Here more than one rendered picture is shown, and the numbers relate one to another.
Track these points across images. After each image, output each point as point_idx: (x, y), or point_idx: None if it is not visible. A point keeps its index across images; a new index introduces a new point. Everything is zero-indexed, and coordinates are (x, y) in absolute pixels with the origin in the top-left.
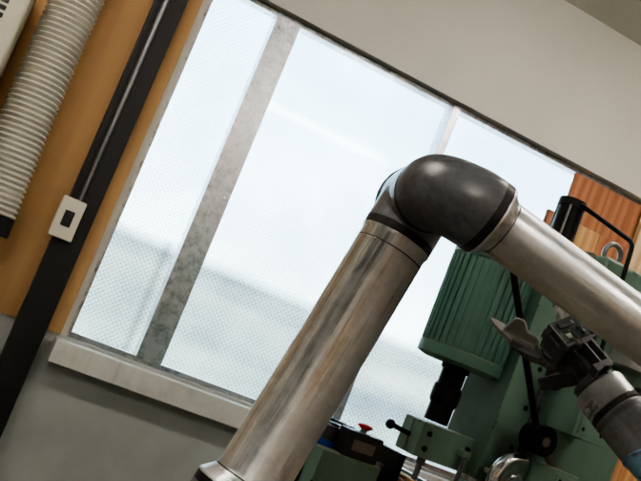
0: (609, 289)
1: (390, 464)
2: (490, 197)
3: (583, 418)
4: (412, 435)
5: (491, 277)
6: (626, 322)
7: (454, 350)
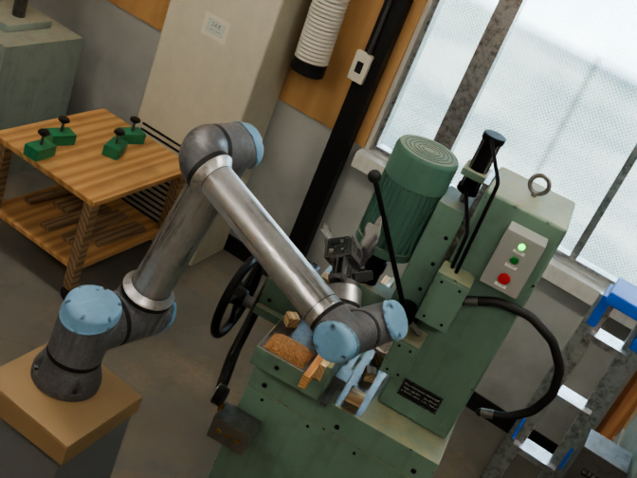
0: (248, 232)
1: None
2: (188, 163)
3: (424, 308)
4: None
5: (387, 190)
6: (256, 255)
7: (360, 236)
